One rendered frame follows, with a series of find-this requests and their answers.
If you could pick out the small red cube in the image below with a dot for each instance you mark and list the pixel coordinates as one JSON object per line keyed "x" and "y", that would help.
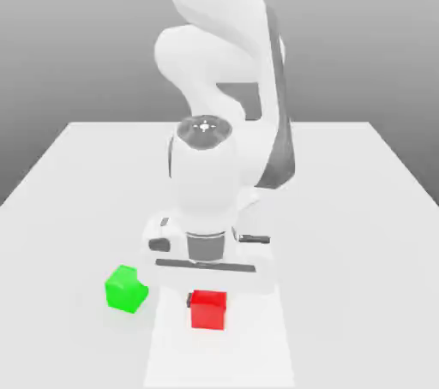
{"x": 208, "y": 313}

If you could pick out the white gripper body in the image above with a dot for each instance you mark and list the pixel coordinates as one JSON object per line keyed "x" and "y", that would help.
{"x": 205, "y": 266}

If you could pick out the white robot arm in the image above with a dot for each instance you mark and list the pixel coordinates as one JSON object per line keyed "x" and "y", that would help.
{"x": 205, "y": 176}

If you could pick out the small green cube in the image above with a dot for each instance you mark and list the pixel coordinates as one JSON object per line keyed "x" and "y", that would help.
{"x": 122, "y": 293}

